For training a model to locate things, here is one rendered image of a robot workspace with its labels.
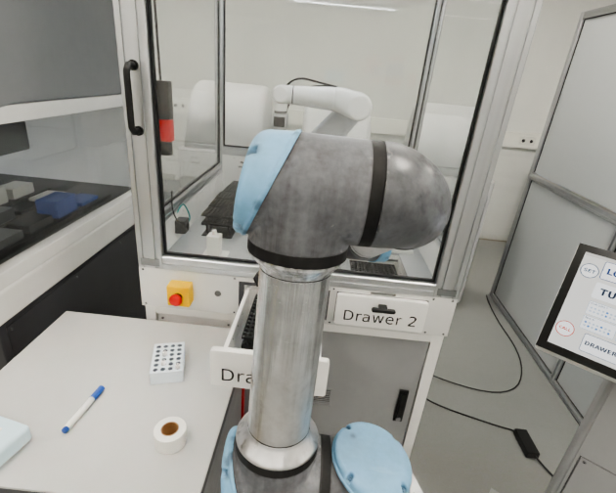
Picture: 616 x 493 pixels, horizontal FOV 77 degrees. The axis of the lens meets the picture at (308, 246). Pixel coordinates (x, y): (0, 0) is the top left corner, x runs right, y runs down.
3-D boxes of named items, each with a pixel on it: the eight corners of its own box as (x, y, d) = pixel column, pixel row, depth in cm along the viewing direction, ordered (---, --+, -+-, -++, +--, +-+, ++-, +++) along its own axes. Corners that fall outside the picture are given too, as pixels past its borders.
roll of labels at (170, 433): (180, 457, 85) (179, 444, 84) (149, 453, 86) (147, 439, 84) (191, 430, 92) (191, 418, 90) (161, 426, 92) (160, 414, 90)
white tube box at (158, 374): (183, 381, 105) (182, 371, 104) (150, 384, 103) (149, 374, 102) (185, 351, 116) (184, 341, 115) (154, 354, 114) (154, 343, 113)
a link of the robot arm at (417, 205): (503, 135, 38) (387, 221, 86) (390, 121, 38) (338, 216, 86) (496, 252, 36) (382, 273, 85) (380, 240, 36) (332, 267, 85)
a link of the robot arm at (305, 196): (321, 550, 53) (394, 144, 35) (212, 539, 53) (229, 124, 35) (321, 472, 65) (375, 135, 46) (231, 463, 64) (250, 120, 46)
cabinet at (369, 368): (405, 495, 161) (451, 337, 128) (158, 468, 162) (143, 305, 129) (378, 347, 247) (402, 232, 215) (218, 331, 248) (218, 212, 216)
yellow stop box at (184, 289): (189, 308, 123) (188, 289, 120) (166, 306, 123) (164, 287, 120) (194, 300, 128) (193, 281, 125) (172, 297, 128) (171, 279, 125)
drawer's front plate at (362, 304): (421, 333, 126) (429, 304, 122) (333, 323, 126) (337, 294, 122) (420, 330, 128) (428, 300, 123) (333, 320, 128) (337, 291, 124)
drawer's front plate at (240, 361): (325, 397, 97) (330, 362, 93) (209, 384, 97) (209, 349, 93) (325, 391, 99) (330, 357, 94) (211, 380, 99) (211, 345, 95)
